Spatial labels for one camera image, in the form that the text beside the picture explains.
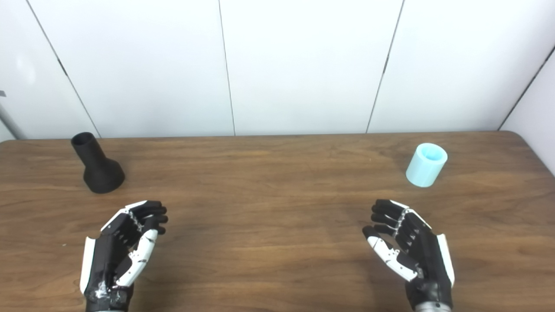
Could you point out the grey wall corner post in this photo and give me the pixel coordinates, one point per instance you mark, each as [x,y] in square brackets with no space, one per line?
[9,123]

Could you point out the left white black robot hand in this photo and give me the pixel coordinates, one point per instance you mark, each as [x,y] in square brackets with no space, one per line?
[104,255]

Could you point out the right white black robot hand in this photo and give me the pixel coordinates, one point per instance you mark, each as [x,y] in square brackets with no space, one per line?
[427,255]

